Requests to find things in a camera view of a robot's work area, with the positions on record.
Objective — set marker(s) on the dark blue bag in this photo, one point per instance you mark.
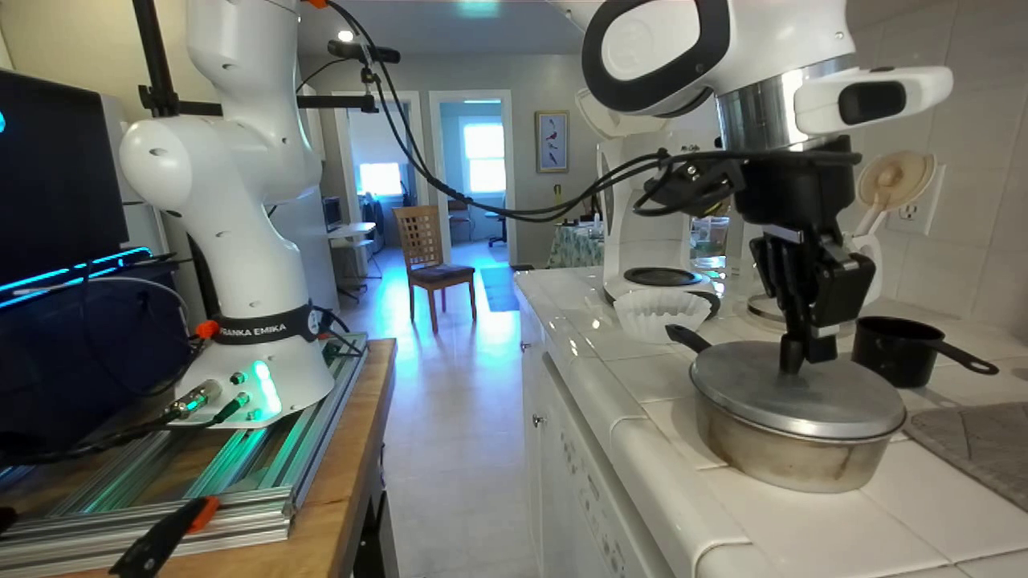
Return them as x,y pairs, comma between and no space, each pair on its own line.
85,355

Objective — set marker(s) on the cream round plug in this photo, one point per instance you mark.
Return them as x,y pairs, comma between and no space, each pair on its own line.
897,177

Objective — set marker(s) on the white coffee maker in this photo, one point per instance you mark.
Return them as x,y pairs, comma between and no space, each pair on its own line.
643,237

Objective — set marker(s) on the metal pot lid black knob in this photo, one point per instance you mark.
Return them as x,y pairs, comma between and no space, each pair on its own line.
806,399

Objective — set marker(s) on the small black measuring cup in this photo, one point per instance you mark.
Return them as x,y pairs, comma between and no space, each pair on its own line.
896,346

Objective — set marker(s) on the white lower counter cabinet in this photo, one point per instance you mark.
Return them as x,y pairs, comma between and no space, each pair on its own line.
580,482

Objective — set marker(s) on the black camera mount rod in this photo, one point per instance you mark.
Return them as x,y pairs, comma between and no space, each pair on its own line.
160,65

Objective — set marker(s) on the blue floor rug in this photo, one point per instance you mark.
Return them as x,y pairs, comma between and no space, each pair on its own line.
501,285

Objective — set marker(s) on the gray dish mat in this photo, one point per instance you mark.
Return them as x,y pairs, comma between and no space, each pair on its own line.
976,445

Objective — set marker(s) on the dark computer monitor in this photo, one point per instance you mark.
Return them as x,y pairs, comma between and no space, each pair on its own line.
60,171

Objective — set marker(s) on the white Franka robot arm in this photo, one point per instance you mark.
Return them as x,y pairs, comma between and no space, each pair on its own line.
247,213

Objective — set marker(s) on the white wall outlet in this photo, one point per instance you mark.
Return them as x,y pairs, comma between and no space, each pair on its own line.
926,213

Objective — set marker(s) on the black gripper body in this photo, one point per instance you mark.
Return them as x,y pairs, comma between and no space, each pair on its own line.
798,179

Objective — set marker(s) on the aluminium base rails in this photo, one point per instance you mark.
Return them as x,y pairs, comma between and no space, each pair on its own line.
212,476

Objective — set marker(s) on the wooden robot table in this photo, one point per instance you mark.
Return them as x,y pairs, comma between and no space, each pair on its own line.
341,470

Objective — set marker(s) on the framed wall picture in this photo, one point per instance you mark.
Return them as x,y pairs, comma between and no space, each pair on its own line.
554,141

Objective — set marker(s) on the glass coffee carafe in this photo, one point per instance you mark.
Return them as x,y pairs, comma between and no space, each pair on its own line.
873,275

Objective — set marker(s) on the black stereo camera on mount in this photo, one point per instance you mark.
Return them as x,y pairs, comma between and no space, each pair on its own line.
366,51

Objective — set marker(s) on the light wooden lattice chair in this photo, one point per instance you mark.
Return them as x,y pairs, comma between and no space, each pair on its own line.
429,275

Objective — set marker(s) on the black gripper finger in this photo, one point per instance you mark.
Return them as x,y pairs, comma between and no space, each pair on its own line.
793,291
840,291

